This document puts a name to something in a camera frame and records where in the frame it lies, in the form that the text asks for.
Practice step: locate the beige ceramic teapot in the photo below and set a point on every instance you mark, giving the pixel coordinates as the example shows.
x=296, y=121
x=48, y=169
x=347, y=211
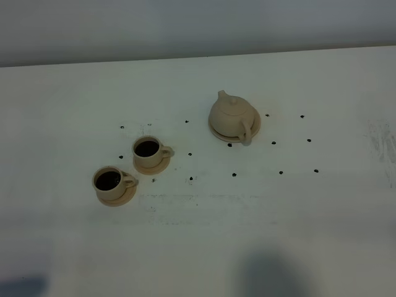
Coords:
x=232, y=116

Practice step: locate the beige teapot saucer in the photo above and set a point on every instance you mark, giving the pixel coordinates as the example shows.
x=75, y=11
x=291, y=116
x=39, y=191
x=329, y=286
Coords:
x=254, y=130

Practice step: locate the beige rear teacup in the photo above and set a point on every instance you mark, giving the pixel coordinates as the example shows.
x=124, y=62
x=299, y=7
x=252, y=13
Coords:
x=149, y=152

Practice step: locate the beige teacup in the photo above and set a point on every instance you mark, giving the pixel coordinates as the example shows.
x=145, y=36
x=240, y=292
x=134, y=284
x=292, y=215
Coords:
x=110, y=183
x=149, y=152

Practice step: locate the beige rear cup saucer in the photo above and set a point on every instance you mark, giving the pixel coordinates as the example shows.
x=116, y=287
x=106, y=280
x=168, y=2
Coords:
x=154, y=170

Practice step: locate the beige cup saucer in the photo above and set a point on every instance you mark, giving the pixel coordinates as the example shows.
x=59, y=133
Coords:
x=154, y=170
x=120, y=199

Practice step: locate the beige front cup saucer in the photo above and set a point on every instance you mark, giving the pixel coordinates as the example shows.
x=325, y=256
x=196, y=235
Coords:
x=120, y=199

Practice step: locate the beige front teacup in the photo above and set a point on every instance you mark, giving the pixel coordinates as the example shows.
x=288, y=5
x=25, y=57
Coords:
x=110, y=183

